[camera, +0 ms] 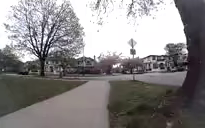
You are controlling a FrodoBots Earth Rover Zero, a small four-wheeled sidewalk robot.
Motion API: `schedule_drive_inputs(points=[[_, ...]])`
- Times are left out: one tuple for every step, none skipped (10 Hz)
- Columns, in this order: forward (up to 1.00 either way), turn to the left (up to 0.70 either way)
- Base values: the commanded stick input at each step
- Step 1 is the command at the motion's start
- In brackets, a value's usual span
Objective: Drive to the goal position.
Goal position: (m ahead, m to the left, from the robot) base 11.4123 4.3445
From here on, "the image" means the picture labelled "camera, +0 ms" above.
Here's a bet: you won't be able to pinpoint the reddish tree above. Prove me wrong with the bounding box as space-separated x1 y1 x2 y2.
96 51 123 75

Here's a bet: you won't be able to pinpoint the dark-roofed houses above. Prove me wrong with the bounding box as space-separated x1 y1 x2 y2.
43 55 99 75

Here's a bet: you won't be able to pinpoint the thin pole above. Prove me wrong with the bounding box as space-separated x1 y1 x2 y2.
81 44 86 77

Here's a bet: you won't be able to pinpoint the road sign on pole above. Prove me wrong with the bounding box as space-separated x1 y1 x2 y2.
127 37 138 82

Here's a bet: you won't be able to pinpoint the grey concrete sidewalk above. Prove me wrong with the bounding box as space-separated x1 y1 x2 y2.
0 79 111 128

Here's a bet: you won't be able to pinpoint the grass verge strip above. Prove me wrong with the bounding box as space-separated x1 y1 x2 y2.
107 79 191 128

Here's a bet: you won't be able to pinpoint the white building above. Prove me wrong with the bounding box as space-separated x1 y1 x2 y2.
140 54 178 73

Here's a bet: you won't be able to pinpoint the grey asphalt road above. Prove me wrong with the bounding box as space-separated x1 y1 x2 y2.
63 70 188 88

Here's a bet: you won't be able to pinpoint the large spreading bare tree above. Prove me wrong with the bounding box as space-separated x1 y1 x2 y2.
3 0 86 77

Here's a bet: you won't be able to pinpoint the dark leafy tree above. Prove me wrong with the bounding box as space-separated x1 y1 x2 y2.
163 42 188 69

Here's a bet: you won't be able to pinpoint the wide grass lawn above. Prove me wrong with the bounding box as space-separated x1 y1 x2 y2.
0 72 88 121

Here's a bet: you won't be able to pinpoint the thick-trunked verge tree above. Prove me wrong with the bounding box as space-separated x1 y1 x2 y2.
89 0 205 114

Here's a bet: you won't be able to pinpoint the clump of leafy trees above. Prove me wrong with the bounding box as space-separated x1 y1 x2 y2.
0 35 24 74

